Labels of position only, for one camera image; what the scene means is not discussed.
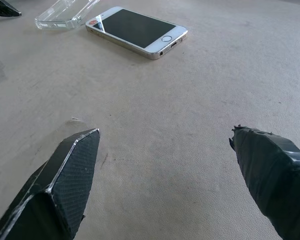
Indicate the white and gold smartphone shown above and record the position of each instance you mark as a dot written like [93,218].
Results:
[137,31]

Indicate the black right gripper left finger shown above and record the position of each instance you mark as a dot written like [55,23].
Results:
[62,185]

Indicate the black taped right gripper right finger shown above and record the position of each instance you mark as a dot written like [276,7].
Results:
[272,175]

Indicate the clear plastic phone case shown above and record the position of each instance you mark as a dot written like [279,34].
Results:
[65,16]

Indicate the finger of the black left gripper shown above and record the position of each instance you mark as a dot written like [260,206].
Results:
[3,8]

